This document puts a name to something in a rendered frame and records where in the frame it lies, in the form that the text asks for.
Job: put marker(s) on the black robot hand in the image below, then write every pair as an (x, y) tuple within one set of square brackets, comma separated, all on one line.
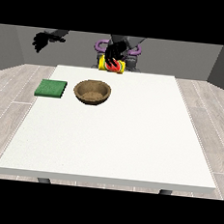
[(42, 40), (115, 52)]

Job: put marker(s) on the yellow cup with melon print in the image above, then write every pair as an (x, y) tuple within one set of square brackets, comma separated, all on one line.
[(119, 66)]

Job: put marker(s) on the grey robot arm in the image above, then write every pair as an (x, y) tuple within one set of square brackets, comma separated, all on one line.
[(129, 40), (60, 32)]

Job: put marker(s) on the brown wooden bowl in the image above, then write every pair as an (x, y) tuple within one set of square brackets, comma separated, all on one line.
[(92, 92)]

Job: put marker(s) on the green square pad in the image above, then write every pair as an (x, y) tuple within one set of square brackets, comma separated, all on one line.
[(50, 88)]

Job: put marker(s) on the grey robot trunk purple rings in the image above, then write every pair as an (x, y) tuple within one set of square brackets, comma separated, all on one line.
[(132, 59)]

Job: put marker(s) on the dark table leg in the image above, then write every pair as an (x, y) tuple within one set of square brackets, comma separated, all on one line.
[(44, 180), (165, 192)]

